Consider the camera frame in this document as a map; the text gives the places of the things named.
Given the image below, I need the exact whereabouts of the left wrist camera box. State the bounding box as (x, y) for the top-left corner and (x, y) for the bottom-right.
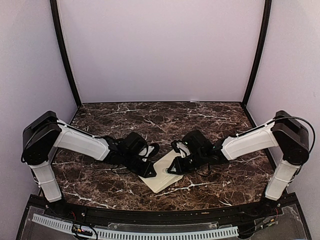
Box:
(142, 142), (160, 159)

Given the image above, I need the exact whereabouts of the cream paper envelope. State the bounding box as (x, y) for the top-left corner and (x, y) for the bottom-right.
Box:
(139, 150), (183, 194)

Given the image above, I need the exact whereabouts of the black front rail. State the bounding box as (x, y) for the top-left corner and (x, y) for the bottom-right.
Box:
(46, 200), (277, 225)

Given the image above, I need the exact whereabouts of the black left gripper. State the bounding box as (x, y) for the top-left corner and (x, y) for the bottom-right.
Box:
(122, 152), (157, 179)

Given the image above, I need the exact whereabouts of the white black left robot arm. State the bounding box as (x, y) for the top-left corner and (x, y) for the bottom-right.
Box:
(21, 110), (160, 218)

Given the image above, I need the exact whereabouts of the white slotted cable duct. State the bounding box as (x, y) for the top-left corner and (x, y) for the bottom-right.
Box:
(32, 213), (239, 240)

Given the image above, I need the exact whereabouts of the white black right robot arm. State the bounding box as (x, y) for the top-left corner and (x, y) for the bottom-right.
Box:
(167, 110), (316, 217)

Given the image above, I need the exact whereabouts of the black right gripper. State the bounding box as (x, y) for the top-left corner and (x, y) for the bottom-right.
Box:
(167, 150), (207, 176)

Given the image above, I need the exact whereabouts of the black right frame post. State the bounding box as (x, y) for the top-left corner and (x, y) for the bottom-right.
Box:
(241, 0), (272, 109)

